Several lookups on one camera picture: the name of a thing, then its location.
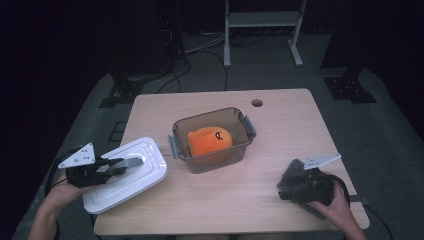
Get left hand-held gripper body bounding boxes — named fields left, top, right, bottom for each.
left=58, top=142, right=112, bottom=189

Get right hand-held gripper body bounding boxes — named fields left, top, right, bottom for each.
left=293, top=153, right=343, bottom=206

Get white lid with grey handle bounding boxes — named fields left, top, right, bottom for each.
left=82, top=136, right=169, bottom=215

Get translucent brown storage box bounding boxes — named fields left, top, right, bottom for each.
left=167, top=106, right=258, bottom=175

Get orange plush toy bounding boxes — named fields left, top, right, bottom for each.
left=187, top=126, right=234, bottom=164

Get person's left hand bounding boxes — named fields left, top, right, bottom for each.
left=44, top=172, right=88, bottom=210

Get person's right hand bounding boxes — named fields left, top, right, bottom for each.
left=308, top=181, right=352, bottom=232

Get black stand base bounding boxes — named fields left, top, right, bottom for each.
left=323, top=64, right=378, bottom=104
left=98, top=59, right=168, bottom=109

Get white metal stand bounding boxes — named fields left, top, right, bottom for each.
left=223, top=0, right=308, bottom=69

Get right hand-held gripper cable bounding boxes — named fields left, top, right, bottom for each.
left=328, top=173, right=352, bottom=205

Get hand-held gripper cable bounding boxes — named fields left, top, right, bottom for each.
left=44, top=148, right=83, bottom=198
left=328, top=173, right=352, bottom=205

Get black floor frame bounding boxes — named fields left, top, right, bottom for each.
left=108, top=121, right=128, bottom=143

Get left hand-held gripper cable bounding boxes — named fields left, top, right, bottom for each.
left=44, top=148, right=83, bottom=198

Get thin black cable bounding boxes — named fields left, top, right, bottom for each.
left=363, top=203, right=396, bottom=240

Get black floor cables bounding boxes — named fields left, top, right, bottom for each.
left=156, top=31, right=264, bottom=94

